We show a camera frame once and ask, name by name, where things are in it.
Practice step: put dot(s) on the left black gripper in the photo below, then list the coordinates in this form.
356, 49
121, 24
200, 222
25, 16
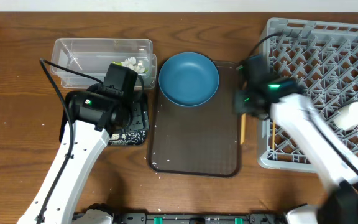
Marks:
139, 118

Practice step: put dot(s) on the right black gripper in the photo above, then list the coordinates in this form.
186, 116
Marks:
242, 105

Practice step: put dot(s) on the wooden chopstick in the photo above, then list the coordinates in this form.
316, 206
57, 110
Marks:
243, 129
273, 135

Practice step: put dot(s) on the pile of white rice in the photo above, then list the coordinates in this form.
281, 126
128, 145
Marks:
128, 139

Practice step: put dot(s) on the dark blue plate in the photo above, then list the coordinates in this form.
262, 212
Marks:
188, 79

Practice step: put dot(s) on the white cup green inside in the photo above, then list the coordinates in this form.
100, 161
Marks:
347, 117

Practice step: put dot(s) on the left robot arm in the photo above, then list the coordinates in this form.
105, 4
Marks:
80, 146

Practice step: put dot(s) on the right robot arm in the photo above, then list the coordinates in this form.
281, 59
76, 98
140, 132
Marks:
337, 168

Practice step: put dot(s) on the grey plastic dishwasher rack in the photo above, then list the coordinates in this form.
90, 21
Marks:
322, 57

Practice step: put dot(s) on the black plastic tray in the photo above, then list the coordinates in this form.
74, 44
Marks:
127, 123

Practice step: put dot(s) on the dark brown serving tray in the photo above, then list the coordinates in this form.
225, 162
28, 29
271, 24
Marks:
200, 140

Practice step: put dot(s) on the clear plastic bin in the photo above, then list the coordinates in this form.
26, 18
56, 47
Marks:
92, 56

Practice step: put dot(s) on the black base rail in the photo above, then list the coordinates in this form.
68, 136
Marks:
143, 218

